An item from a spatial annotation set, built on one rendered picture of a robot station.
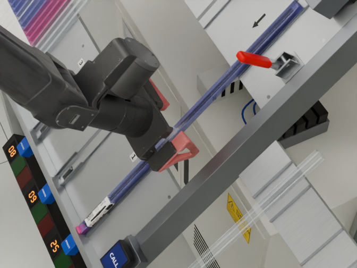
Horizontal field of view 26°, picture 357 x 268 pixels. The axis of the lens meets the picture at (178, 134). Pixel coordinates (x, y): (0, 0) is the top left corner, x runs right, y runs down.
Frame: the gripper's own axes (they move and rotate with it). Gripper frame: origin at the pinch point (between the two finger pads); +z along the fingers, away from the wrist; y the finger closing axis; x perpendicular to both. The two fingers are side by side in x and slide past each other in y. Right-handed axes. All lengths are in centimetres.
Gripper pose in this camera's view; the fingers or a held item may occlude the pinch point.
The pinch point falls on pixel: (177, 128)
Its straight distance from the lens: 115.8
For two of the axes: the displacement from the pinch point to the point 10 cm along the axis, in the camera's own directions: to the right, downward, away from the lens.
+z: 6.2, 1.7, 7.7
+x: -6.4, 6.7, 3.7
